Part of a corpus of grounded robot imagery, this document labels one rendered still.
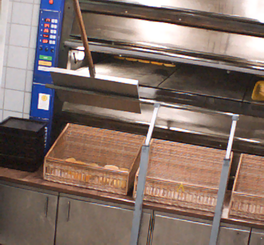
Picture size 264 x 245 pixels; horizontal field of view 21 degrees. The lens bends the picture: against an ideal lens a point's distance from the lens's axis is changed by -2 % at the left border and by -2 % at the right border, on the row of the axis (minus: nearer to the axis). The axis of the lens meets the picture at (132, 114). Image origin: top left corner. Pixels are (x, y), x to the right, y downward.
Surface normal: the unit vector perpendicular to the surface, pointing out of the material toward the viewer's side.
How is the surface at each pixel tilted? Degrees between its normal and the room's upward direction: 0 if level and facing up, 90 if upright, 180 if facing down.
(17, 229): 90
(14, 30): 90
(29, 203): 90
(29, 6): 90
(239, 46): 70
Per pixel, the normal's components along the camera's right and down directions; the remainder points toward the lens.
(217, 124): -0.16, -0.15
